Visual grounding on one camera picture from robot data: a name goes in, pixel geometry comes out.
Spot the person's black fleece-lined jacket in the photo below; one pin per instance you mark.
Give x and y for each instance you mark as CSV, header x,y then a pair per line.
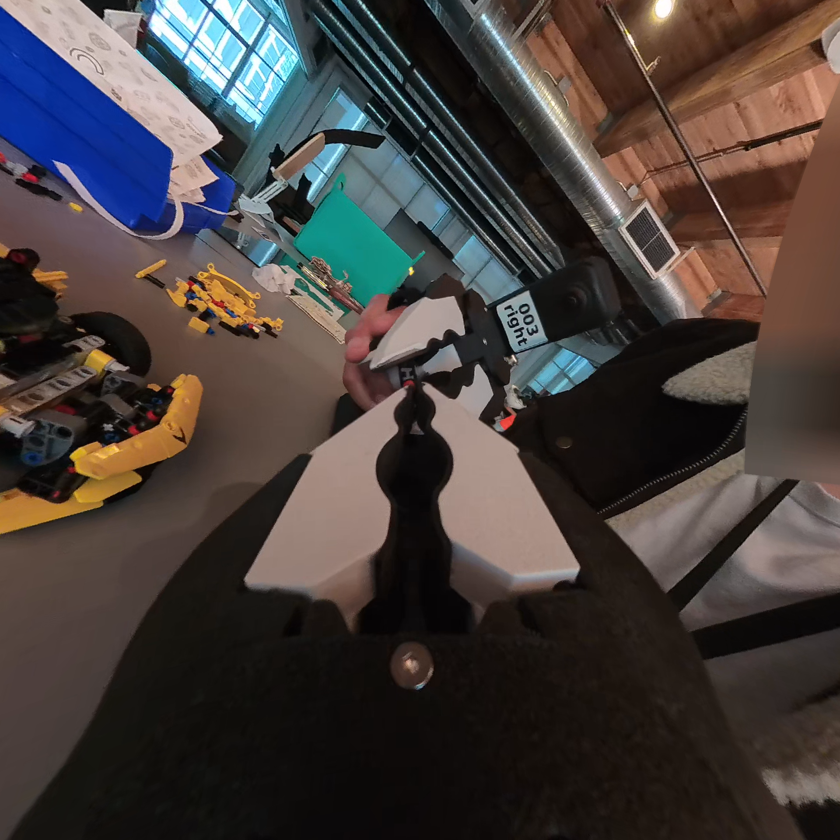
x,y
623,407

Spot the crumpled white plastic bag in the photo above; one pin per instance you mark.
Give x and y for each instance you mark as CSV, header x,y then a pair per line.
x,y
272,279

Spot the blue plastic bin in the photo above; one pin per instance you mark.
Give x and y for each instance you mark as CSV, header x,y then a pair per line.
x,y
65,144

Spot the round ceiling light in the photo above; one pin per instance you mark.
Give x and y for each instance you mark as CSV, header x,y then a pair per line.
x,y
663,8

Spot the small white printed paper bag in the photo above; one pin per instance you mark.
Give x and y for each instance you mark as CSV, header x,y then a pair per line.
x,y
193,180

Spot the long yellow brick beam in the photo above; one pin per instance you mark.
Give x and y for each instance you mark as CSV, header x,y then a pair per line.
x,y
152,268

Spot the silver ventilation duct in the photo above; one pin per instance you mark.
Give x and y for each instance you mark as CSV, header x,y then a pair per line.
x,y
558,131

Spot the pale round desk lamp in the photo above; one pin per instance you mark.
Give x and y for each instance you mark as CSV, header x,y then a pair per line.
x,y
298,157

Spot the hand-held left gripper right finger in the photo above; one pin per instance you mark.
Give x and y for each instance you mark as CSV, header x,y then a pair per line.
x,y
505,518

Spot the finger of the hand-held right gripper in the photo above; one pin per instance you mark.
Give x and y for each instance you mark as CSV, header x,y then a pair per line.
x,y
426,325
438,362

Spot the printed paper sheet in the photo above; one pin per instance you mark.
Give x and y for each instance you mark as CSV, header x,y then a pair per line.
x,y
315,315

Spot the pile of yellow brick pieces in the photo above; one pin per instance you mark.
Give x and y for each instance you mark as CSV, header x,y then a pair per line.
x,y
216,302

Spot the black ceiling pipes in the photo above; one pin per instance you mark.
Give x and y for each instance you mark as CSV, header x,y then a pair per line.
x,y
426,131

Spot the large paned window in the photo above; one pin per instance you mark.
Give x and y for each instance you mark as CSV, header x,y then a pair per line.
x,y
216,52

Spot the white vent grille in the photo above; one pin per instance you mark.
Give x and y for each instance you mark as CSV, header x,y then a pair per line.
x,y
648,239

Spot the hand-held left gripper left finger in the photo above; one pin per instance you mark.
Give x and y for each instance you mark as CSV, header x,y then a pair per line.
x,y
315,518

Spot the person's right hand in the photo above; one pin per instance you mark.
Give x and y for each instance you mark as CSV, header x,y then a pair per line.
x,y
367,328

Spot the small black red brick pieces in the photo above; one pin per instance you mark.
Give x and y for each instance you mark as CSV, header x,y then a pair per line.
x,y
33,187

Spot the person's white shirt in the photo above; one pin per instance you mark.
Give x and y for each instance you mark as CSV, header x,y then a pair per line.
x,y
754,558

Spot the white paper strip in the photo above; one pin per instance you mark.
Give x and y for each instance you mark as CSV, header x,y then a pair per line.
x,y
95,200

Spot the yellow brick car model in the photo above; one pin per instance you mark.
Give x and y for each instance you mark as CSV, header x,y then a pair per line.
x,y
131,446

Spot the grey desk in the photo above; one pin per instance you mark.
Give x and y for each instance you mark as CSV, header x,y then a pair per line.
x,y
229,407

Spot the small brown brick model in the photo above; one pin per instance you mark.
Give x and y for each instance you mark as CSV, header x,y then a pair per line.
x,y
334,282

